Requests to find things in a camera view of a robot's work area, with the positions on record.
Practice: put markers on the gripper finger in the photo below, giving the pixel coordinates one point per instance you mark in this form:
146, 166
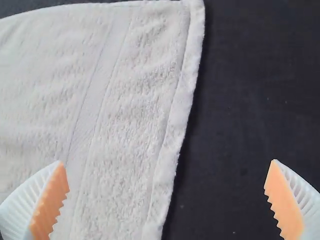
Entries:
42, 200
287, 200

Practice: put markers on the pale towel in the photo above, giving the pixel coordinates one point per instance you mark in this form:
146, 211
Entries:
100, 100

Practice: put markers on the black mat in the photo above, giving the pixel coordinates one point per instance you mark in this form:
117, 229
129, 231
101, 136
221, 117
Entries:
250, 100

